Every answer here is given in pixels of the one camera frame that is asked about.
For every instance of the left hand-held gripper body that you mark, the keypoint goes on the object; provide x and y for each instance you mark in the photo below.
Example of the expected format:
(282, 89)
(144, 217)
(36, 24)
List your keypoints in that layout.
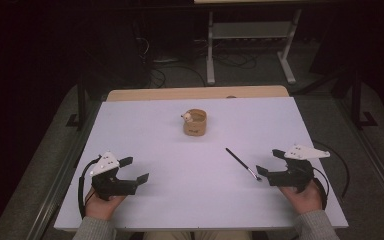
(113, 185)

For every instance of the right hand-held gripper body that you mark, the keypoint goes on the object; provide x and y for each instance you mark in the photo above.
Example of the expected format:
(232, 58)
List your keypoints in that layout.
(291, 175)

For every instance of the thin black brush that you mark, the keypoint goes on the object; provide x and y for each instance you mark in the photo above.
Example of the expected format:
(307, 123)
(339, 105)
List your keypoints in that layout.
(243, 164)

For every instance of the tan pen holder cup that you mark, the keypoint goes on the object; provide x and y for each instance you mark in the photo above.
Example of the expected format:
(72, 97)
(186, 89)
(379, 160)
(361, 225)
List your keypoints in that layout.
(195, 126)

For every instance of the person's left hand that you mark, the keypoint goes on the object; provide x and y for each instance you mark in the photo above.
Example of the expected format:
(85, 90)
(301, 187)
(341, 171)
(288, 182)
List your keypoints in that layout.
(101, 206)

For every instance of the person's right hand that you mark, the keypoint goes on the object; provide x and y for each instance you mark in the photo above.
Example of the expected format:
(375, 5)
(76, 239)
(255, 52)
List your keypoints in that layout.
(303, 200)

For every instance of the white table board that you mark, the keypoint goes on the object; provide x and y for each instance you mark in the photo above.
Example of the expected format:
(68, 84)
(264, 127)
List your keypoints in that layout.
(193, 200)

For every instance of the black metal stand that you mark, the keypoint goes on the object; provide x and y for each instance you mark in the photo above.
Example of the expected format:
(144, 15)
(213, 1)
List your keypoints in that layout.
(356, 106)
(81, 106)

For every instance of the wooden table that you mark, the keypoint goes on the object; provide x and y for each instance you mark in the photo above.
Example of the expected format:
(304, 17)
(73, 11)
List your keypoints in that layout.
(166, 93)

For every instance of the metal floor rail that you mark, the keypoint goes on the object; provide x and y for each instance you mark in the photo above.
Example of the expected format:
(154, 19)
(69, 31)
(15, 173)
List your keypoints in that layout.
(376, 160)
(56, 196)

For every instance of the white metal frame desk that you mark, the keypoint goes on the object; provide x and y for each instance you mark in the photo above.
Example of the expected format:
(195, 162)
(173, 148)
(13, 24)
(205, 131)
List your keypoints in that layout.
(250, 30)

